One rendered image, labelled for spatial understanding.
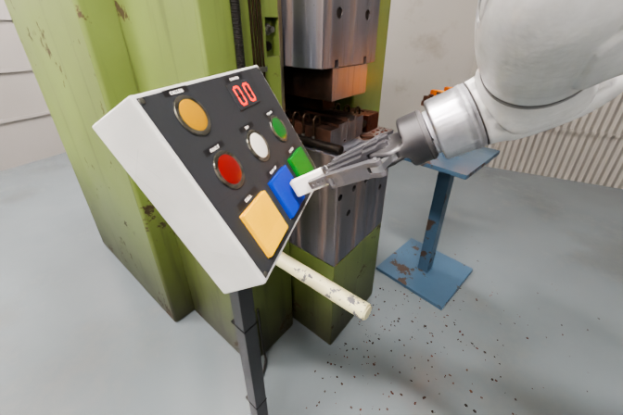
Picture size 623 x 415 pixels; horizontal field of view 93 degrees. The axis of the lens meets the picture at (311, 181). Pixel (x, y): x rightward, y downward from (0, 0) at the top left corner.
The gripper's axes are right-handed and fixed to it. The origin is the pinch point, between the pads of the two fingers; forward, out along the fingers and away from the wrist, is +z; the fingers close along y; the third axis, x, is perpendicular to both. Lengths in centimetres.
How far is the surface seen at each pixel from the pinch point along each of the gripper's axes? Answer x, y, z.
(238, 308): -21.6, -1.6, 32.3
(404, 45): -2, 298, -22
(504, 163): -149, 270, -66
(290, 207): -2.0, -2.9, 4.5
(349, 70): 11, 54, -5
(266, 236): -1.0, -12.3, 4.5
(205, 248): 2.5, -17.0, 10.4
